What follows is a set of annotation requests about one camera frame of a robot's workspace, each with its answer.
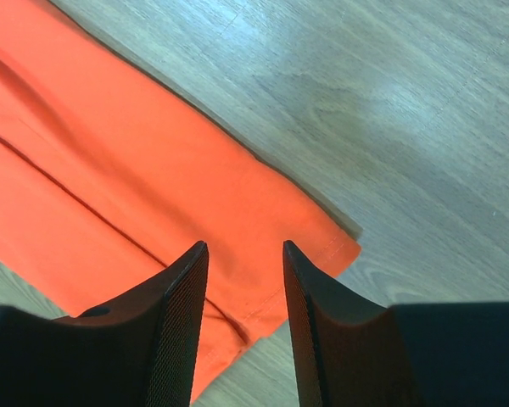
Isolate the orange t-shirt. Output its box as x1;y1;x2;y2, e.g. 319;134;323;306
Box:
0;1;361;398

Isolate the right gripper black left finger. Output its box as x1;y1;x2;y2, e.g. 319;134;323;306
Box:
0;242;209;406

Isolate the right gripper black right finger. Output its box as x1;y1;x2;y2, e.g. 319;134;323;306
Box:
282;241;424;406

